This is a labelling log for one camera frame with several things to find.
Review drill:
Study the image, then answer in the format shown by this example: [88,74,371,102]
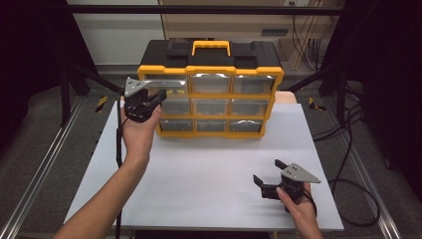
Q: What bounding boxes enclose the black looped floor cable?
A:
[329,178,381,229]

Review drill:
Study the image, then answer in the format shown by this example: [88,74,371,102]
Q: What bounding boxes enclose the black metal stand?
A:
[59,56,124,127]
[284,63,350,125]

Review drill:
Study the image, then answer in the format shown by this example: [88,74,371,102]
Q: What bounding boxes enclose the aluminium floor rail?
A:
[0,96,86,239]
[321,98,403,239]

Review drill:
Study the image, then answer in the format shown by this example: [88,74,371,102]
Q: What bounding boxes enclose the yellow and black organizer case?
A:
[136,39,286,139]

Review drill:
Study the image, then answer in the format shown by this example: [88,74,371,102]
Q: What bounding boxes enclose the hanging black wall cables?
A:
[291,13,332,72]

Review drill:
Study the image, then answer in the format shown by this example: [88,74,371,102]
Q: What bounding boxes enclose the grid of clear drawers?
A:
[158,73,277,132]

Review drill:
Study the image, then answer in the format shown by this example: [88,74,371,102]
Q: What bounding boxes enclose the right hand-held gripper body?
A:
[260,162,321,205]

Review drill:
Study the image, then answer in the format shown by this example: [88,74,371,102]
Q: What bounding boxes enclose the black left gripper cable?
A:
[114,94,128,239]

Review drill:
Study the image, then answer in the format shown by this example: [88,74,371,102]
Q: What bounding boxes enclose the person's right hand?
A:
[276,182,317,224]

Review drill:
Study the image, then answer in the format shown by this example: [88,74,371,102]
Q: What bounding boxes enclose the person's left hand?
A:
[118,96,163,168]

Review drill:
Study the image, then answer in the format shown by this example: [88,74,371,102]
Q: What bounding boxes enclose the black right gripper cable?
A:
[303,189,318,217]

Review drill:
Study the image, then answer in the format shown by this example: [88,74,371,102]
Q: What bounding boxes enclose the bundle of black floor cables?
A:
[312,83,366,182]

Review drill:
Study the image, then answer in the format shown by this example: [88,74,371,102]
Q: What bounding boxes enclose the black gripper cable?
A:
[303,189,318,217]
[114,94,128,239]

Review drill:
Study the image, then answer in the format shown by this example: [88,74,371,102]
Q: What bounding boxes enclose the dark curtain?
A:
[322,0,422,193]
[0,0,101,150]

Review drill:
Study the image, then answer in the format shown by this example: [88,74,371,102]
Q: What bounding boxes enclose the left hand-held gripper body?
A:
[122,77,161,123]

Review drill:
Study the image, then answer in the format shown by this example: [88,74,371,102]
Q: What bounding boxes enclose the yellow black hazard tape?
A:
[95,96,109,114]
[308,97,327,113]

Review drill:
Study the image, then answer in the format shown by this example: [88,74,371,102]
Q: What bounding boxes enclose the black horizontal frame bar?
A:
[68,4,346,16]

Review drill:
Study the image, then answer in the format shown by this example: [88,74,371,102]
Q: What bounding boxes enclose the clear plastic drawer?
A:
[158,119,194,132]
[142,74,189,101]

